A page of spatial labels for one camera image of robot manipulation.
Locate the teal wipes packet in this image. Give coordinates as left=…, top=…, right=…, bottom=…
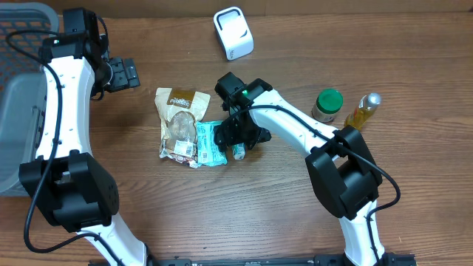
left=197, top=121, right=228, bottom=167

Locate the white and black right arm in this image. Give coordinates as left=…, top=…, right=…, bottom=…
left=214, top=72, right=386, bottom=265

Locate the yellow dish soap bottle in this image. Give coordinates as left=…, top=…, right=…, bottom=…
left=344, top=92, right=382, bottom=131

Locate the white barcode scanner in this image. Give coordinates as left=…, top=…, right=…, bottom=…
left=213, top=6, right=254, bottom=61

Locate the grey plastic mesh basket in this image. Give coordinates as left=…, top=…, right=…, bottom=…
left=1, top=2, right=59, bottom=197

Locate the brown snack bag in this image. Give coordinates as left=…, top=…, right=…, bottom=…
left=154, top=87, right=211, bottom=168

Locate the small teal carton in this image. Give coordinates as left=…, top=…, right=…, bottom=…
left=231, top=143, right=245, bottom=160

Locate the green lid jar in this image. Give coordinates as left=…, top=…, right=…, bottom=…
left=312, top=88, right=344, bottom=123

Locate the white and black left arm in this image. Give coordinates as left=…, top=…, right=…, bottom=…
left=19, top=7, right=153, bottom=265

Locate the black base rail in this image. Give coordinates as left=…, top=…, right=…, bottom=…
left=88, top=253, right=417, bottom=266

